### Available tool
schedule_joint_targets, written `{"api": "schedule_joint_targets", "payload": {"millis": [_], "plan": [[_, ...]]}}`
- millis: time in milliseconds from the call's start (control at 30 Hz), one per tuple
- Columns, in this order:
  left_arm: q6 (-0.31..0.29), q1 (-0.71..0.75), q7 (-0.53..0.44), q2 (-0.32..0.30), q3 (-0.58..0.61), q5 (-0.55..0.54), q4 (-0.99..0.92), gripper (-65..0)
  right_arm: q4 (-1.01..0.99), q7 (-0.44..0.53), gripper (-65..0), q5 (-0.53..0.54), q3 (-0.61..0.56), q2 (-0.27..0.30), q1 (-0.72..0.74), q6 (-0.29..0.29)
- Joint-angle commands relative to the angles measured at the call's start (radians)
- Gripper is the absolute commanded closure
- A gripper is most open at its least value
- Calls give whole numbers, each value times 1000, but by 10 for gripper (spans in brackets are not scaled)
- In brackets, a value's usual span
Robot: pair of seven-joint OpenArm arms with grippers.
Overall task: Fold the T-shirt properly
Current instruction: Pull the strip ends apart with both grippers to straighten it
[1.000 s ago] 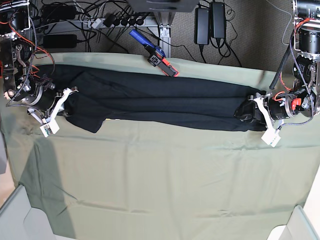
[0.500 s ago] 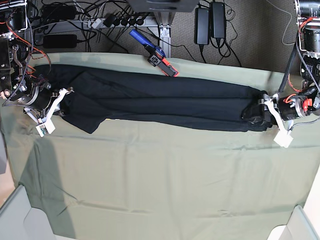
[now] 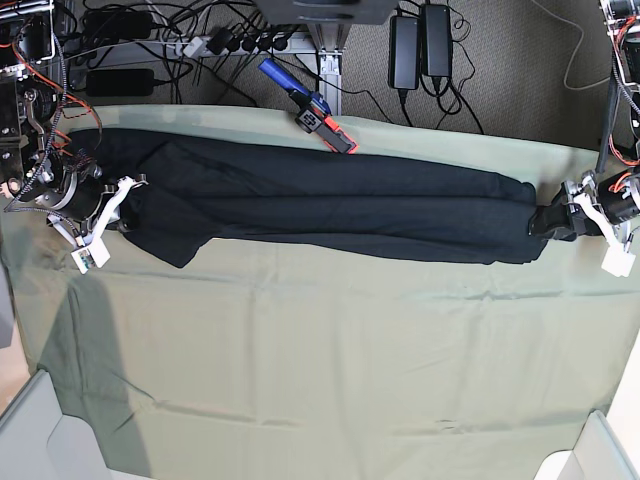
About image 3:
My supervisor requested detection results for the white cable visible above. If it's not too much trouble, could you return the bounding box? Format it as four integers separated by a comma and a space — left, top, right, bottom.
529, 0, 616, 91

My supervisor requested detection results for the blue orange bar clamp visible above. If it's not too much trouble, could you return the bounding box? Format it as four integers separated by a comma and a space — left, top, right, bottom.
259, 58, 358, 154

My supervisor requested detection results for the black T-shirt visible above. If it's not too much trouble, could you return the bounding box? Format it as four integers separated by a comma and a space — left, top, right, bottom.
92, 129, 546, 268

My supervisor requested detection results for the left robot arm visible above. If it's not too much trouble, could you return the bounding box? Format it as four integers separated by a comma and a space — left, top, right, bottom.
529, 1, 639, 247

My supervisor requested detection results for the aluminium frame post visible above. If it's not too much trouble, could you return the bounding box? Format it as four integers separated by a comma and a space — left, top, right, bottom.
307, 23, 350, 116

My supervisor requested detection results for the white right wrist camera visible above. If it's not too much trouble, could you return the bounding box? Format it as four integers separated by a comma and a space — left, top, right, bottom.
71, 239, 111, 274

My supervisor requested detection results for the white bin right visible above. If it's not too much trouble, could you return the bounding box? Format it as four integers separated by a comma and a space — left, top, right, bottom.
534, 411, 639, 480

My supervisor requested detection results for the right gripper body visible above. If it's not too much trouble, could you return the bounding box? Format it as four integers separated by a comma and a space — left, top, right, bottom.
29, 164, 117, 235

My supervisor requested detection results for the black power adapter right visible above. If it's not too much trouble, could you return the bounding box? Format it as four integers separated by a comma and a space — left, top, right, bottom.
388, 16, 419, 90

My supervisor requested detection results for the white bin left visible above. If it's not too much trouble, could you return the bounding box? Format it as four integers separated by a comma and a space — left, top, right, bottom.
1, 371, 112, 479

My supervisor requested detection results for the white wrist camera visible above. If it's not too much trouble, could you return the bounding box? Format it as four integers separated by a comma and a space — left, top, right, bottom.
601, 246, 636, 278
71, 239, 111, 274

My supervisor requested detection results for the black power adapter left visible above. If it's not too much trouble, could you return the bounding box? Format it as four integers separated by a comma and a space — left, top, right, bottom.
85, 69, 155, 97

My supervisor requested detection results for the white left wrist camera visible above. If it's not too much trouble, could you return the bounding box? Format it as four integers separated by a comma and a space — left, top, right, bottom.
601, 246, 636, 278

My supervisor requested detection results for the white power strip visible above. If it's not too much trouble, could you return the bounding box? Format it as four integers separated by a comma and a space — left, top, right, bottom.
174, 29, 294, 59

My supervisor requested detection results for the light green table cloth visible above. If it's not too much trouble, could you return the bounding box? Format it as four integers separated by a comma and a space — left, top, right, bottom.
0, 103, 640, 474

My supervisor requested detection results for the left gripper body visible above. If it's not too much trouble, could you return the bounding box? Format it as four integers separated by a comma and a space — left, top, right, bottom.
561, 169, 639, 235

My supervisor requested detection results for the black power adapter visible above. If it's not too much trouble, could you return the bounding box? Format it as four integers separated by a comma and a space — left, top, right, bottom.
85, 69, 155, 97
420, 3, 453, 78
388, 16, 419, 90

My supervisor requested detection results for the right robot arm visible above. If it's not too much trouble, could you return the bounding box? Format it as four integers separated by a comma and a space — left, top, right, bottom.
1, 1, 146, 237

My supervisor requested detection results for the white bin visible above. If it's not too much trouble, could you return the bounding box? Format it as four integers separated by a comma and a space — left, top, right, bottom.
1, 371, 112, 479
534, 411, 639, 480

